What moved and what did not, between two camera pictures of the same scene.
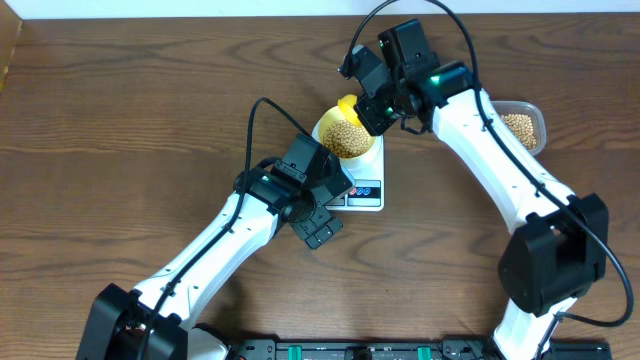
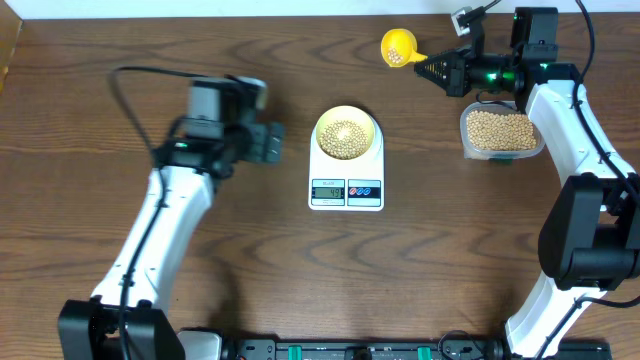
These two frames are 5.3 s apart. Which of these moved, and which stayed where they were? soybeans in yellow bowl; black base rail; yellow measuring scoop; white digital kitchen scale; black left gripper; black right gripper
Moved: yellow measuring scoop; black right gripper; black left gripper
Stayed: black base rail; white digital kitchen scale; soybeans in yellow bowl
